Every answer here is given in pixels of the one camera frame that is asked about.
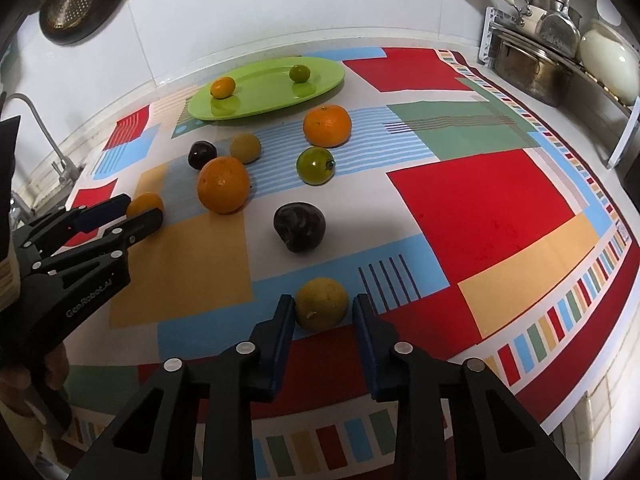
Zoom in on yellow lemon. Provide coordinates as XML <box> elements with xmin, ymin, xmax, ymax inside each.
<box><xmin>295</xmin><ymin>277</ymin><xmax>350</xmax><ymax>332</ymax></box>

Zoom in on large round orange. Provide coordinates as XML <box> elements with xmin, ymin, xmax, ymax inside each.
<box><xmin>197</xmin><ymin>156</ymin><xmax>251</xmax><ymax>215</ymax></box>

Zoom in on metal slotted spatula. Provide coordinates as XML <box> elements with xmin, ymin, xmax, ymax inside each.
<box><xmin>537</xmin><ymin>0</ymin><xmax>583</xmax><ymax>53</ymax></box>

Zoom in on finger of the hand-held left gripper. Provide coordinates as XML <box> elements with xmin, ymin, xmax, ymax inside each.
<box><xmin>30</xmin><ymin>208</ymin><xmax>164</xmax><ymax>286</ymax></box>
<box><xmin>22</xmin><ymin>193</ymin><xmax>132</xmax><ymax>248</ymax></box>

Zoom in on large dark plum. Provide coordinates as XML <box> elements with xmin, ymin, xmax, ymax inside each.
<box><xmin>273</xmin><ymin>202</ymin><xmax>327</xmax><ymax>254</ymax></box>

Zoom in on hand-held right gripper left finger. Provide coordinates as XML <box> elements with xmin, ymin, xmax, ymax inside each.
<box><xmin>67</xmin><ymin>294</ymin><xmax>297</xmax><ymax>480</ymax></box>

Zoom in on large steel pot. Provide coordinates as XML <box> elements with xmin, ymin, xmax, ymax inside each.
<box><xmin>492</xmin><ymin>35</ymin><xmax>576</xmax><ymax>108</ymax></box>

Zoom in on colourful patterned tablecloth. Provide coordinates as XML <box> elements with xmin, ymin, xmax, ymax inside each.
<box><xmin>60</xmin><ymin>46</ymin><xmax>640</xmax><ymax>480</ymax></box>

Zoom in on white ceramic pot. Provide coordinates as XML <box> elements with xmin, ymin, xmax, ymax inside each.
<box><xmin>579</xmin><ymin>19</ymin><xmax>640</xmax><ymax>106</ymax></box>

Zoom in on small orange tangerine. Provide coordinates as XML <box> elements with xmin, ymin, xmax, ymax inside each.
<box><xmin>126</xmin><ymin>192</ymin><xmax>165</xmax><ymax>221</ymax></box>
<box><xmin>210</xmin><ymin>76</ymin><xmax>237</xmax><ymax>100</ymax></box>

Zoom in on green tomato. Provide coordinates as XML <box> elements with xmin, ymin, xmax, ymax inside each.
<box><xmin>296</xmin><ymin>146</ymin><xmax>336</xmax><ymax>186</ymax></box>

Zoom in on small dark plum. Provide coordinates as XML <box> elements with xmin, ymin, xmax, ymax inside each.
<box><xmin>188</xmin><ymin>140</ymin><xmax>218</xmax><ymax>171</ymax></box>

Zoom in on green oval plate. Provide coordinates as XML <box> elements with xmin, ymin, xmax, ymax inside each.
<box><xmin>187</xmin><ymin>56</ymin><xmax>347</xmax><ymax>122</ymax></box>

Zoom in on small yellow-green citrus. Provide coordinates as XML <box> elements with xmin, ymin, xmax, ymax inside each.
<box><xmin>230</xmin><ymin>132</ymin><xmax>262</xmax><ymax>165</ymax></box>

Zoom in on steel kitchen faucet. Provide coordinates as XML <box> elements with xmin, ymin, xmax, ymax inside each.
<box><xmin>0</xmin><ymin>92</ymin><xmax>83</xmax><ymax>186</ymax></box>

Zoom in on person's left hand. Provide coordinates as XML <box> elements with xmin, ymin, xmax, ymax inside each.
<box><xmin>0</xmin><ymin>342</ymin><xmax>73</xmax><ymax>466</ymax></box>

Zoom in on orange mandarin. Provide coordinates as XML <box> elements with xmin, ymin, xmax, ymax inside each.
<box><xmin>303</xmin><ymin>104</ymin><xmax>353</xmax><ymax>147</ymax></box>

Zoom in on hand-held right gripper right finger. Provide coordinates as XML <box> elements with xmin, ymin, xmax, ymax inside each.
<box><xmin>352</xmin><ymin>294</ymin><xmax>568</xmax><ymax>480</ymax></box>

